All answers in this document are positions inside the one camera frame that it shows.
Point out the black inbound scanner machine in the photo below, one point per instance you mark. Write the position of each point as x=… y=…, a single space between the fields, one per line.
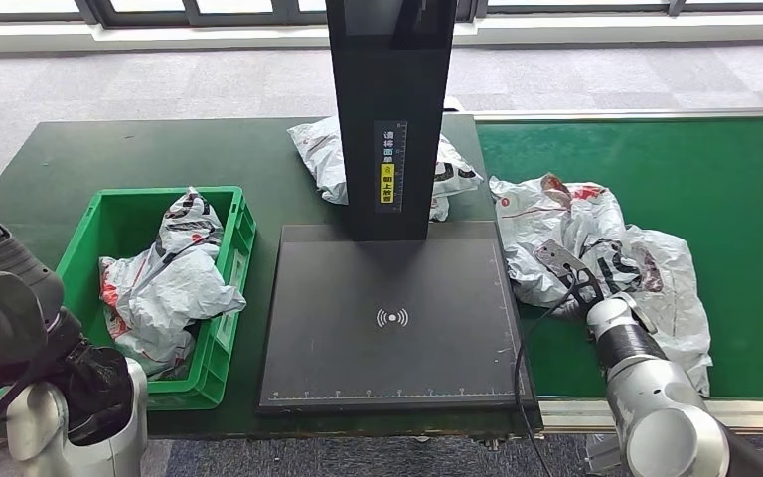
x=388 y=355

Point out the white parcel bag brown tear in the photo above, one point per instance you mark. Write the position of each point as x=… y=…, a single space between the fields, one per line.
x=533 y=224

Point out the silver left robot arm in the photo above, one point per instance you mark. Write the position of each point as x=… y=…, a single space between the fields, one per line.
x=39 y=421

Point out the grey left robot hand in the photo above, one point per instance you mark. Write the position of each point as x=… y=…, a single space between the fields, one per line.
x=6 y=303

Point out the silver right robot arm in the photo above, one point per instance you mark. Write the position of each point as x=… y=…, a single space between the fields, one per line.
x=658 y=408

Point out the yellow black label strip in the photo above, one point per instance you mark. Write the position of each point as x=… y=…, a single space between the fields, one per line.
x=387 y=191

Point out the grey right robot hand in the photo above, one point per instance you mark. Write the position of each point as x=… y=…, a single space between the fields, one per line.
x=635 y=273

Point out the dark window frame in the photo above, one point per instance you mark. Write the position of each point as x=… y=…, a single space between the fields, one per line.
x=223 y=18

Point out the green conveyor belt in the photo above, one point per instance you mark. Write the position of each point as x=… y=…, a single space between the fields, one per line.
x=717 y=171

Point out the green plastic crate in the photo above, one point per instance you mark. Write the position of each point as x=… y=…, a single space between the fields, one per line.
x=125 y=224

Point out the plain white parcel bag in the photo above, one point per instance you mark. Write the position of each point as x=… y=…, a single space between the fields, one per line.
x=684 y=329

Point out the grey parcel bag red lettering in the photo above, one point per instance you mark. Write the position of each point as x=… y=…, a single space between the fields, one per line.
x=171 y=289

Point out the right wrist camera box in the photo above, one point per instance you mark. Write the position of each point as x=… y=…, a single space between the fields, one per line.
x=559 y=257

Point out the white parcel bag black print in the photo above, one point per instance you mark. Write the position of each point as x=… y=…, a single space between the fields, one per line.
x=316 y=155

